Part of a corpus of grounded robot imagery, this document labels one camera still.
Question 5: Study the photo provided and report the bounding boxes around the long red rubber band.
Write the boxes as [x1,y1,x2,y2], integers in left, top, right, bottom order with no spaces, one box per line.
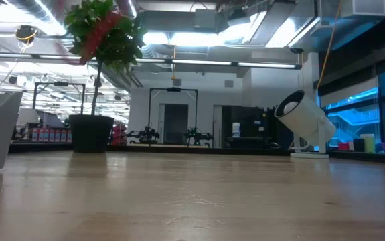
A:
[77,11,124,66]

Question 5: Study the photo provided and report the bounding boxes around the grey door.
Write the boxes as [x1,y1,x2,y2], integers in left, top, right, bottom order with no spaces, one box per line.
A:
[158,102,190,145]

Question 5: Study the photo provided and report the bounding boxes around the white plastic tub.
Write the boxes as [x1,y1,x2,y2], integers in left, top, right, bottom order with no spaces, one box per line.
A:
[231,121,242,138]

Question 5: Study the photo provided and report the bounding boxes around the long ceiling light bar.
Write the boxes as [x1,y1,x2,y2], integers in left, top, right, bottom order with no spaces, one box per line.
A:
[0,51,303,70]

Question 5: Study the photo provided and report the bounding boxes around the black cabinet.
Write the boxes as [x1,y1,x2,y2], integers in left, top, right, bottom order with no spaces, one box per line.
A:
[220,105,292,149]

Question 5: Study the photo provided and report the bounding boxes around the red stacked crates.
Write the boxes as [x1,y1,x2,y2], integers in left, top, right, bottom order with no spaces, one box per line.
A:
[110,123,129,146]

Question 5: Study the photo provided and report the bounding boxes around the green plant in black pot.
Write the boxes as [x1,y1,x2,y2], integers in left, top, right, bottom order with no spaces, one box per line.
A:
[63,0,148,154]

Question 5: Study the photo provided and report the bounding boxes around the white spotlight lamp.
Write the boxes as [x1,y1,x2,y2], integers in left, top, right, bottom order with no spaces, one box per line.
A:
[274,89,338,160]

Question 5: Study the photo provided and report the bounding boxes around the row of red boxes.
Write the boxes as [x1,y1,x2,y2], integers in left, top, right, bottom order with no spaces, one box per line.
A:
[30,127,73,143]

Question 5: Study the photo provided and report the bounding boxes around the grey open laptop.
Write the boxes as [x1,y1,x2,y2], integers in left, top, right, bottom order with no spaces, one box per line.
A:
[33,109,65,129]

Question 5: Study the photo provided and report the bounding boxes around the white table lamp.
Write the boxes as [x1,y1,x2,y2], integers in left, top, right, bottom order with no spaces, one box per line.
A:
[16,107,40,140]

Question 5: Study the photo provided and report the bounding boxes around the black cup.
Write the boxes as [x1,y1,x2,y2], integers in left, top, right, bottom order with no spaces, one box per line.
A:
[352,137,366,153]

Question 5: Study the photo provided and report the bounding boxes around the yellow-green cup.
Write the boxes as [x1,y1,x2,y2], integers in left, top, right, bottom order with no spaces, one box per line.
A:
[360,133,376,154]

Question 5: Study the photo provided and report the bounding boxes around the tall black frame station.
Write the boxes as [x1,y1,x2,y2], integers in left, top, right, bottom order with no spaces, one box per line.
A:
[147,87,200,147]

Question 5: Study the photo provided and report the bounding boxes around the yellow hanging cable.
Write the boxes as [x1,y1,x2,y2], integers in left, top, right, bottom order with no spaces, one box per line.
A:
[315,0,343,92]

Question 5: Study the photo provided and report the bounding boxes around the round ceiling cable reel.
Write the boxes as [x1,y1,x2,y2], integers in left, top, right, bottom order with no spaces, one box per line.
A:
[14,24,37,44]

